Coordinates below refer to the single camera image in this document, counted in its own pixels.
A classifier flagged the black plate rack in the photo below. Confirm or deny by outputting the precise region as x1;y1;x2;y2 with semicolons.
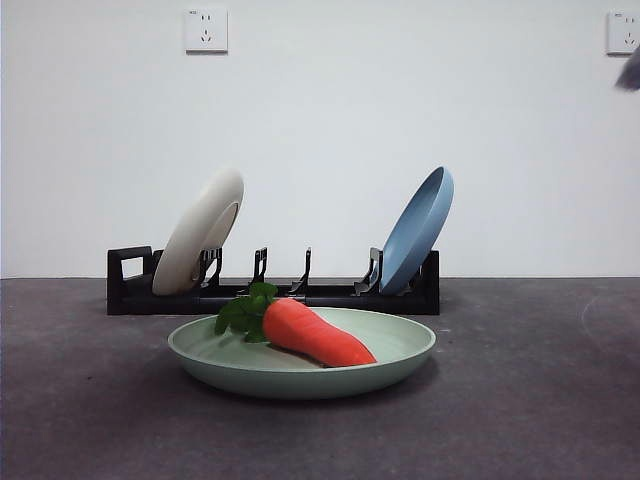
106;244;441;317

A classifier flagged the green plate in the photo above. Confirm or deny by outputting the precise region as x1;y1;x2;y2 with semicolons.
167;307;438;401

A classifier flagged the blue plate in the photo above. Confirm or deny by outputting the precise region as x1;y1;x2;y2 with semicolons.
377;166;455;296

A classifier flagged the white wall socket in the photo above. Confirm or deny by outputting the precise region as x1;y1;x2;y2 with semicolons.
605;10;640;57
185;7;229;55

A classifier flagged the orange carrot with green leaves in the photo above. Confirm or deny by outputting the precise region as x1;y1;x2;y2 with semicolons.
214;282;378;369

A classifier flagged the cream plate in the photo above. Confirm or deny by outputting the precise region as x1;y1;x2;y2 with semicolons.
151;166;246;297

